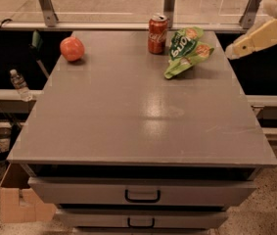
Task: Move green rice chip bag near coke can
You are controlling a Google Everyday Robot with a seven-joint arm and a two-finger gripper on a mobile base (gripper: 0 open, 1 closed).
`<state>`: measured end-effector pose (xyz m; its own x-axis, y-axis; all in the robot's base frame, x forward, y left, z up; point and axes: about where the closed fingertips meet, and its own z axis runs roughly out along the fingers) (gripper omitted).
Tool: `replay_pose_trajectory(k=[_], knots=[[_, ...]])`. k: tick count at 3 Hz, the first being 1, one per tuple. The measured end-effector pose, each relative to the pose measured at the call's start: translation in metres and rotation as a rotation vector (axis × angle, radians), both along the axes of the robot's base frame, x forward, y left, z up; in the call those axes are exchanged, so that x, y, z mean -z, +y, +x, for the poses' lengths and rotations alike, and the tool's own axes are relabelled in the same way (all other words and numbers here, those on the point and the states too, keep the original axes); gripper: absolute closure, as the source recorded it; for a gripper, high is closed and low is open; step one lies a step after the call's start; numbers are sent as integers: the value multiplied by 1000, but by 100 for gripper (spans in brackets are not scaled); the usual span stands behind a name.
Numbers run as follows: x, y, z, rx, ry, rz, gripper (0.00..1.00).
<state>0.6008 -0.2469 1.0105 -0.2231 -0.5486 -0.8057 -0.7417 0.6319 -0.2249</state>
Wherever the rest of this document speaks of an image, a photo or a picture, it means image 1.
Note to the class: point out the top grey drawer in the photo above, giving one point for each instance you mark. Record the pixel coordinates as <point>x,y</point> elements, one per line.
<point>159,192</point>

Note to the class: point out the grey drawer cabinet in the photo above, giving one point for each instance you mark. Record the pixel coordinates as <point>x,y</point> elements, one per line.
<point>115,115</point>

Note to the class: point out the green rice chip bag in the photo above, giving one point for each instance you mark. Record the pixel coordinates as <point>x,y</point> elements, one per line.
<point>186,50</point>

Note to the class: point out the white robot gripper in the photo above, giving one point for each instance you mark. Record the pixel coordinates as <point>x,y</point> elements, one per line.
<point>261,35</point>

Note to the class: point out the red orange apple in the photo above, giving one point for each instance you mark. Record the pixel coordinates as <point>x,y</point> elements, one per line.
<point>72,49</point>

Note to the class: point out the metal railing bracket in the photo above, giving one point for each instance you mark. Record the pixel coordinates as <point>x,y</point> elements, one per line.
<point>168,11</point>
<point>247,19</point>
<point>49,15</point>

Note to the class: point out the middle metal railing bracket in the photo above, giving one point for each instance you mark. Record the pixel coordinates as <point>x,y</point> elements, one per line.
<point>168,11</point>

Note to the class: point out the right metal railing bracket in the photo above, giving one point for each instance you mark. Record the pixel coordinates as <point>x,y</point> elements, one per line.
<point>247,19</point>

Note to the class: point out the left metal railing bracket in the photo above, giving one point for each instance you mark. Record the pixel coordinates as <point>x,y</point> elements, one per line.
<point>49,15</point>

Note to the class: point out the grey drawer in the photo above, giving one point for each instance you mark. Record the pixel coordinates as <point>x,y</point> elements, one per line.
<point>142,219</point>
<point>159,192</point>

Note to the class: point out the red coke can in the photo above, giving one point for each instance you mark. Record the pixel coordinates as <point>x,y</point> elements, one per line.
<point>158,25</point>

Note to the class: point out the clear plastic water bottle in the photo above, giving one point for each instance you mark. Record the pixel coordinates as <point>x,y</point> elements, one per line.
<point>20,85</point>

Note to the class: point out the green handled tool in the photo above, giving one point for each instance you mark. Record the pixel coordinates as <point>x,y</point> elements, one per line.
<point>34,47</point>

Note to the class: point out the cardboard box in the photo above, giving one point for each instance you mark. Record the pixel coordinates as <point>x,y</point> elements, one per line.
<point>18,202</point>

